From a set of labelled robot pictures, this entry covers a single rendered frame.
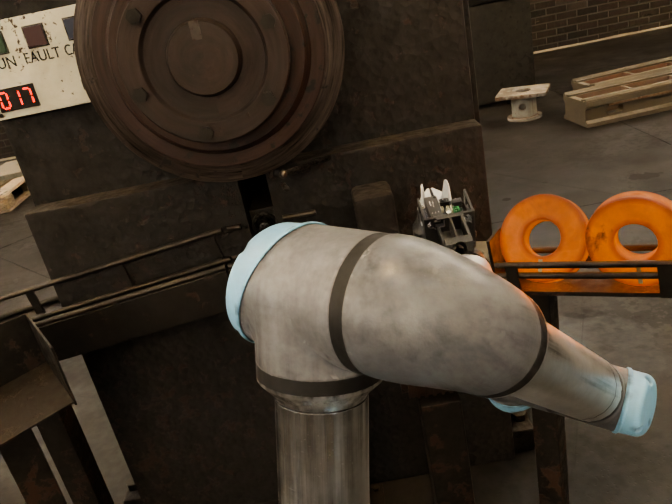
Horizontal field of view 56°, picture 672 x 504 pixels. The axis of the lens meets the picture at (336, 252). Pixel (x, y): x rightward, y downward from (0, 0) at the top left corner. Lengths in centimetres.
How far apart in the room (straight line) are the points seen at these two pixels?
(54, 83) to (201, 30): 42
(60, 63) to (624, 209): 106
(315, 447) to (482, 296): 20
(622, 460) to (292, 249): 137
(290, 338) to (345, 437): 11
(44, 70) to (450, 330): 111
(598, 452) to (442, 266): 136
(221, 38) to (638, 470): 134
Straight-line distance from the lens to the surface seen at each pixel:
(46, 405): 127
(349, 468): 59
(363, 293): 46
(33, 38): 140
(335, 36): 117
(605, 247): 113
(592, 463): 176
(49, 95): 142
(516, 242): 119
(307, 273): 49
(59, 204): 146
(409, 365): 47
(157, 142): 122
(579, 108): 456
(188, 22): 109
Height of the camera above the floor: 120
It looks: 23 degrees down
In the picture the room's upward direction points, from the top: 12 degrees counter-clockwise
